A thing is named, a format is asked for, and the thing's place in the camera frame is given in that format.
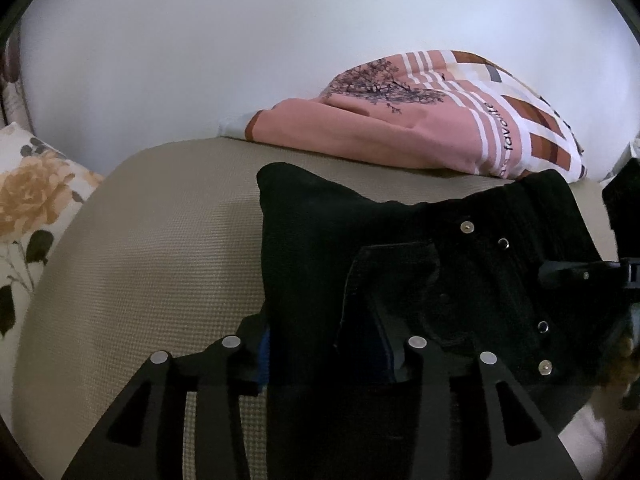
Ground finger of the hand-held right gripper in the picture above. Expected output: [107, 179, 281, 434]
[539, 259, 640, 292]

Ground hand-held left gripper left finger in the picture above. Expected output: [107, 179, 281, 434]
[62, 312, 272, 480]

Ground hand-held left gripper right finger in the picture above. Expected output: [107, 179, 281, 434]
[379, 326, 583, 480]

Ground black pants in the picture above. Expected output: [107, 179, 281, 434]
[256, 162, 636, 480]

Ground beige mattress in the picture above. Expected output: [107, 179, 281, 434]
[12, 137, 621, 480]

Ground pale pink cloth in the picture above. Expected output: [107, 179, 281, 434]
[557, 402, 618, 480]

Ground pink patterned blanket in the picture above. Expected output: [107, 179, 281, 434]
[217, 50, 588, 181]

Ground white floral pillow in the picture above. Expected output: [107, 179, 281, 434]
[0, 122, 106, 411]

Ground striped brown curtain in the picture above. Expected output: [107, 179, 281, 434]
[0, 30, 36, 133]

